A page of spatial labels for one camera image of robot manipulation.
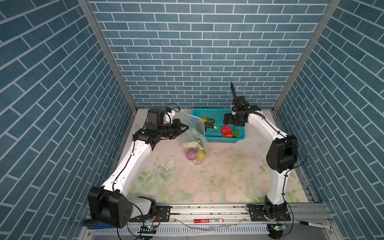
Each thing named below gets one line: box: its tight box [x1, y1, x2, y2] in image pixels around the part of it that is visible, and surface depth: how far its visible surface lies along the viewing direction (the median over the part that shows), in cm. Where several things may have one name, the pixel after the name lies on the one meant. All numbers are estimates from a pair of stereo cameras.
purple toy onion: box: [186, 147, 198, 161], surface depth 91 cm
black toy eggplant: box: [204, 122, 219, 132], surface depth 110 cm
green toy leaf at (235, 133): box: [232, 130, 240, 138], surface depth 103 cm
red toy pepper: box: [221, 125, 232, 136], surface depth 104 cm
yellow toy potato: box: [197, 149, 207, 161], surface depth 86 cm
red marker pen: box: [193, 218, 224, 223], surface depth 72 cm
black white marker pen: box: [300, 221, 331, 229], surface depth 72 cm
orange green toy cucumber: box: [201, 117, 215, 125], surface depth 110 cm
